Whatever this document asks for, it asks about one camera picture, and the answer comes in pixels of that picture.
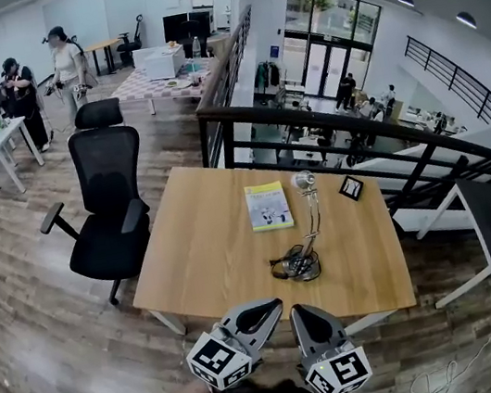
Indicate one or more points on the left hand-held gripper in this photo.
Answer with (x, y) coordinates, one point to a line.
(233, 339)

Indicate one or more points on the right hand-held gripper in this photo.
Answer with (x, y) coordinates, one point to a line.
(320, 342)

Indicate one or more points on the silver desk lamp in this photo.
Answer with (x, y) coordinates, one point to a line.
(311, 207)

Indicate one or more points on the black dome ceiling lamp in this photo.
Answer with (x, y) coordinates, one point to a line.
(466, 19)
(406, 0)

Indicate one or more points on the yellow-green book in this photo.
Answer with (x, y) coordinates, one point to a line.
(268, 208)

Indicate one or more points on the black mesh office chair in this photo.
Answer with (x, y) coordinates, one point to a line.
(106, 178)

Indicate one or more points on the black metal railing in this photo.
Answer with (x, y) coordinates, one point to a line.
(307, 121)

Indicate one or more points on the checkered cloth table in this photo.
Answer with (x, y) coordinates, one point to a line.
(146, 88)

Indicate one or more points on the clothes rack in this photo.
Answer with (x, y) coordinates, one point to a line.
(266, 75)

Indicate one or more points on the glass entrance door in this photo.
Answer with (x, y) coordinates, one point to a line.
(328, 65)

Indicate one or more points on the white box stack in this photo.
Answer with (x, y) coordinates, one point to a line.
(162, 59)

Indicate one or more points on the clear plastic bottle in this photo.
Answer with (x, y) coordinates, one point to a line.
(196, 48)

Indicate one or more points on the black balcony railing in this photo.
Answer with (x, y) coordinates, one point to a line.
(455, 76)

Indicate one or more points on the black monitor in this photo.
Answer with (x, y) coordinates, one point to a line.
(175, 26)

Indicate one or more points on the round wooden table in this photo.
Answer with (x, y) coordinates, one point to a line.
(101, 44)

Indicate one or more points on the small black picture frame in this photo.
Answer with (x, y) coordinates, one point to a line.
(351, 188)

